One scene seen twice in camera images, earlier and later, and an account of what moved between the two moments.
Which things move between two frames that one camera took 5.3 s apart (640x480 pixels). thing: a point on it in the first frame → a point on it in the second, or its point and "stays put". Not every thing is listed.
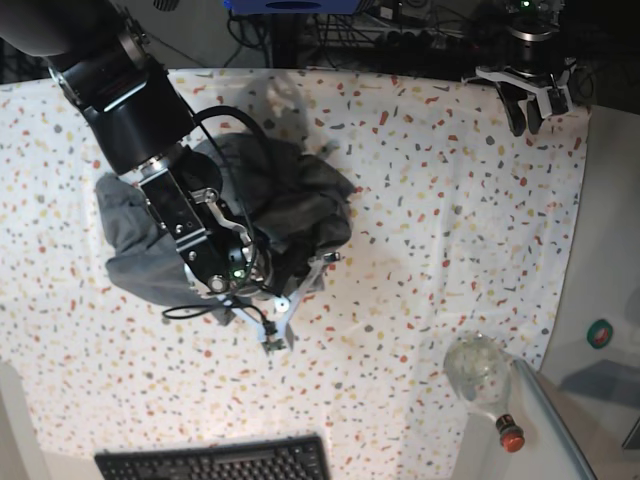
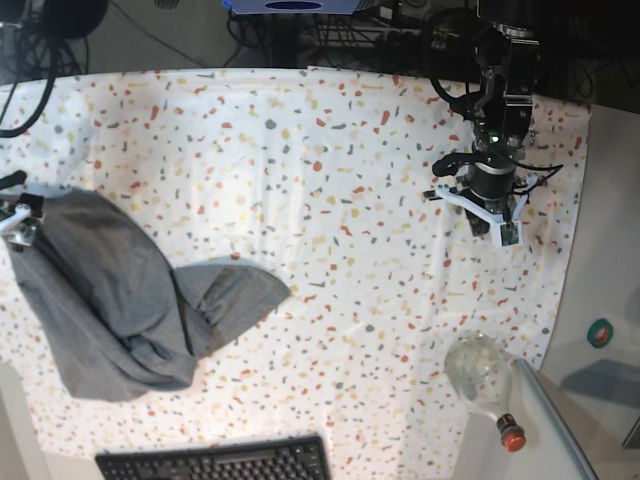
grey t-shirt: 290,207 → 121,315
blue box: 291,7 stays put
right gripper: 551,91 → 494,184
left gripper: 241,279 → 20,218
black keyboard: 295,457 stays put
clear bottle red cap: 478,367 stays put
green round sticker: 600,333 stays put
